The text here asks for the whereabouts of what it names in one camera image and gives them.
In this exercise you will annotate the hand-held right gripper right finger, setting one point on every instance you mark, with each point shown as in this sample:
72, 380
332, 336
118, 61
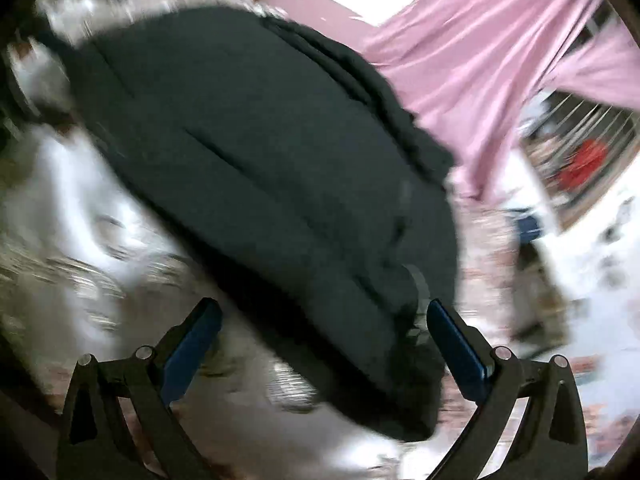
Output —
457, 350

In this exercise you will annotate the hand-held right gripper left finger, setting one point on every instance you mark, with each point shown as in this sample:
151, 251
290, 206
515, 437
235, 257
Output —
192, 340

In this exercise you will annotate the black jacket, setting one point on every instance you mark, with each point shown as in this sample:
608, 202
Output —
250, 160

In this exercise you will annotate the blue backpack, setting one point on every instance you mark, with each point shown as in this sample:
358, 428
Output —
529, 227

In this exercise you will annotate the floral satin bed cover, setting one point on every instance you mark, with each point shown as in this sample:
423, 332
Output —
75, 210

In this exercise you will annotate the red hanging cloth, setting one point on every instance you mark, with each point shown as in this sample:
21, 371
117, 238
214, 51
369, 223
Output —
582, 167

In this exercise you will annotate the pink curtain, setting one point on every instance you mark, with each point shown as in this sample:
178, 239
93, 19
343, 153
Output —
475, 60

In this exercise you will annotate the barred window with wooden frame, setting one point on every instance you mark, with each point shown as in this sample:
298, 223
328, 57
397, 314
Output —
600, 120

